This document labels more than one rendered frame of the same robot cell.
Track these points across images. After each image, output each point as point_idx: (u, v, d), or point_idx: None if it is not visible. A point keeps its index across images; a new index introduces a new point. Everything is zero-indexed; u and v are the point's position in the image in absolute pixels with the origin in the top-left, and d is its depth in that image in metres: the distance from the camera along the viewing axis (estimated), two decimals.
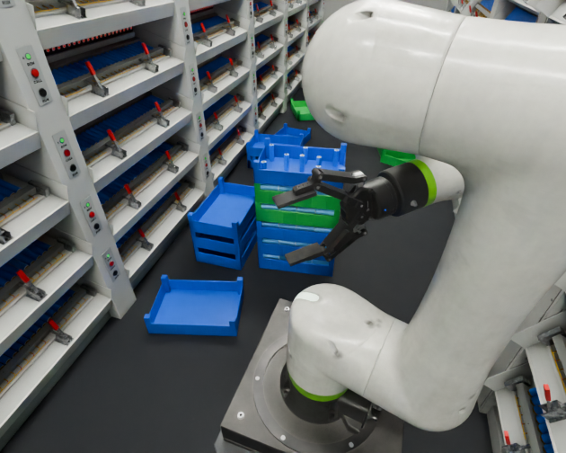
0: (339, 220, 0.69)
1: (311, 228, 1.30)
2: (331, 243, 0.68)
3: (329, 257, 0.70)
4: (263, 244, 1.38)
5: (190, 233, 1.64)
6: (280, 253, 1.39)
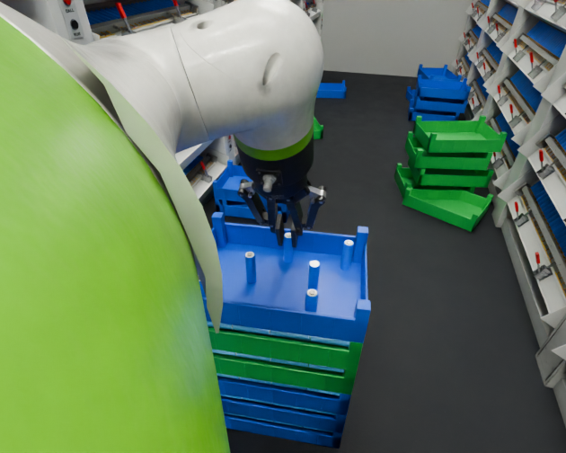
0: (275, 208, 0.54)
1: (300, 387, 0.69)
2: (277, 207, 0.59)
3: (265, 209, 0.61)
4: None
5: None
6: (246, 413, 0.78)
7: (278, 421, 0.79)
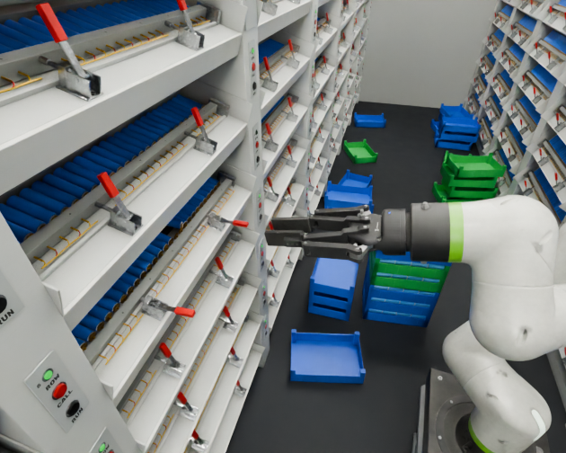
0: (344, 243, 0.60)
1: (416, 291, 1.58)
2: (319, 233, 0.60)
3: (307, 241, 0.58)
4: (371, 301, 1.65)
5: (294, 283, 1.92)
6: (384, 309, 1.67)
7: (399, 313, 1.68)
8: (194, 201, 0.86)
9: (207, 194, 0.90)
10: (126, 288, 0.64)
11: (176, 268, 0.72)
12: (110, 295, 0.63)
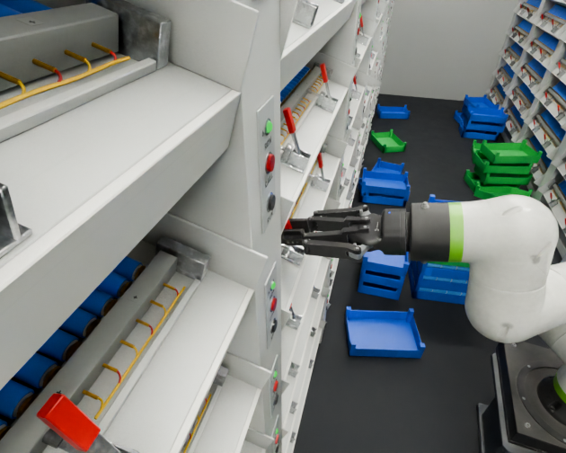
0: (345, 242, 0.60)
1: (470, 269, 1.60)
2: (320, 232, 0.60)
3: (308, 239, 0.59)
4: (423, 279, 1.67)
5: (340, 265, 1.94)
6: (436, 288, 1.69)
7: (449, 291, 1.70)
8: None
9: None
10: None
11: (291, 217, 0.74)
12: None
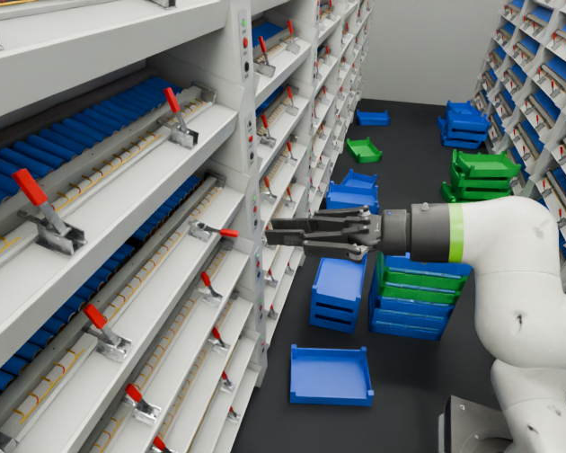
0: (344, 243, 0.60)
1: (428, 303, 1.43)
2: (320, 233, 0.60)
3: (308, 240, 0.58)
4: (379, 313, 1.50)
5: (294, 292, 1.77)
6: (393, 321, 1.52)
7: (409, 325, 1.53)
8: (168, 203, 0.71)
9: (186, 194, 0.75)
10: (66, 316, 0.50)
11: (137, 286, 0.57)
12: (43, 325, 0.48)
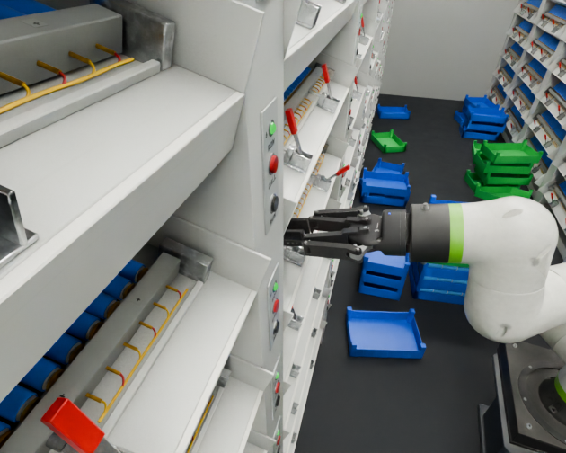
0: (344, 243, 0.60)
1: None
2: (320, 233, 0.60)
3: (308, 240, 0.59)
4: (424, 279, 1.67)
5: (340, 265, 1.94)
6: (437, 288, 1.69)
7: (450, 292, 1.70)
8: None
9: None
10: None
11: None
12: None
